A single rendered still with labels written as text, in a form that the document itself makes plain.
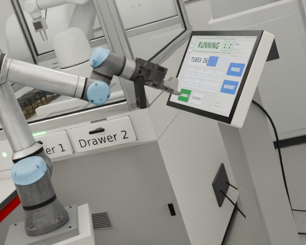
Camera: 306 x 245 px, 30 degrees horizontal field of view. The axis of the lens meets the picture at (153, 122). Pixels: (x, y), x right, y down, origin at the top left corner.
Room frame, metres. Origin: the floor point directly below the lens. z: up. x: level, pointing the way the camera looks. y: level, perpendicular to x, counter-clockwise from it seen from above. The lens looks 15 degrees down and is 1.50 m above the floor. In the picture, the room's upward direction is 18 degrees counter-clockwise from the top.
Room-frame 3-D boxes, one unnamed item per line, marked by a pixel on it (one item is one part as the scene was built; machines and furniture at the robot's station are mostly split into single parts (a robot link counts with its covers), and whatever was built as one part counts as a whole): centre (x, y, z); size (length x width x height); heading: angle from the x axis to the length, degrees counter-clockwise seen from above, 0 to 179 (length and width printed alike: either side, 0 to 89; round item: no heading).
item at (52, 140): (2.52, 0.51, 0.87); 0.29 x 0.02 x 0.11; 67
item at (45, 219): (1.82, 0.45, 0.83); 0.15 x 0.15 x 0.10
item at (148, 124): (2.95, 0.29, 0.87); 1.02 x 0.95 x 0.14; 67
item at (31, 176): (1.84, 0.44, 0.95); 0.13 x 0.12 x 0.14; 4
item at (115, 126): (2.40, 0.22, 0.87); 0.29 x 0.02 x 0.11; 67
